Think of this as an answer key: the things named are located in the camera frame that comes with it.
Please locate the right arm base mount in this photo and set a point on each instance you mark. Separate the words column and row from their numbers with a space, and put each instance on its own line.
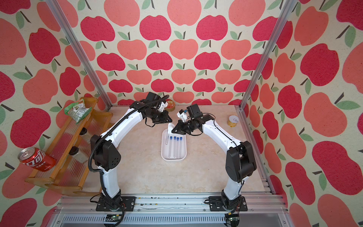
column 222, row 203

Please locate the aluminium frame post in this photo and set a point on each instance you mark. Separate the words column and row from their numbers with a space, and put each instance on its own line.
column 61, row 18
column 271, row 44

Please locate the yellow white can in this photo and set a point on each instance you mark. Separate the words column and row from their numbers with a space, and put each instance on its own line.
column 232, row 121

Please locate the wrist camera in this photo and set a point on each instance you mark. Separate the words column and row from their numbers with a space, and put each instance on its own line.
column 155, row 101
column 190, row 113

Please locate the glass spice jar upper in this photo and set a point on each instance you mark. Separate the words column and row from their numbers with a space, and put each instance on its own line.
column 85, row 135

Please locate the green snack bag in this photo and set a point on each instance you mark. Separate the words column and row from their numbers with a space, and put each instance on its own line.
column 78, row 110

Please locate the red cola can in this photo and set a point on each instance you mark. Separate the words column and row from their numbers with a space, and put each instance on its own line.
column 37, row 159

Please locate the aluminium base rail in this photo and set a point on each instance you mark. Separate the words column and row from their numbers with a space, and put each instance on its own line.
column 172, row 210

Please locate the white rectangular tray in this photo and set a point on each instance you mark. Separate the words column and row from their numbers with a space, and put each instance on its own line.
column 164, row 148

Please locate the red gold round tin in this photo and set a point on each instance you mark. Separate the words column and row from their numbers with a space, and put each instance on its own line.
column 170, row 105

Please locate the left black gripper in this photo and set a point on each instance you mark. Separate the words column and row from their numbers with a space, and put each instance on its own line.
column 165, row 118

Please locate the left aluminium frame post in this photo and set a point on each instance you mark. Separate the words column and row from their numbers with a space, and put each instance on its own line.
column 61, row 18

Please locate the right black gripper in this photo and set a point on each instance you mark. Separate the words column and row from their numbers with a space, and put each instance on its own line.
column 179, row 127

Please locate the wooden shelf rack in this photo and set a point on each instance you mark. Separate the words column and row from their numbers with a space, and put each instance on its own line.
column 68, row 176

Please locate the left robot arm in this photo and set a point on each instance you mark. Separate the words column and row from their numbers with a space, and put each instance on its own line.
column 105, row 157

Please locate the white wipe cloth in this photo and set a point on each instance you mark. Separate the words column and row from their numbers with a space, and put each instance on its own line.
column 170, row 127

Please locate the right aluminium frame post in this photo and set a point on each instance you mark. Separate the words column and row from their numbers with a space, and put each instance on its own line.
column 271, row 44

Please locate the test tube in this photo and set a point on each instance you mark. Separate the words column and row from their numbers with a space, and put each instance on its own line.
column 174, row 147
column 180, row 148
column 170, row 146
column 177, row 145
column 167, row 135

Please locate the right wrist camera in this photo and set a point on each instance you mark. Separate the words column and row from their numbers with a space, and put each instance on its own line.
column 190, row 113

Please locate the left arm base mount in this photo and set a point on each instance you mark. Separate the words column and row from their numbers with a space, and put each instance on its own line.
column 114, row 204

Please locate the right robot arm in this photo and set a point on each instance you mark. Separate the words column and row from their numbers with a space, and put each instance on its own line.
column 240, row 160

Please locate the glass spice jar lower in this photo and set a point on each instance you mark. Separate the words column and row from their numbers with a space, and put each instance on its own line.
column 78, row 155

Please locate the glass spice jar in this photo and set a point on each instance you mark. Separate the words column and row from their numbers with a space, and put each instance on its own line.
column 85, row 135
column 78, row 155

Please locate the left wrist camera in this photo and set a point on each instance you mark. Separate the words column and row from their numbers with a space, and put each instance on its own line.
column 155, row 101

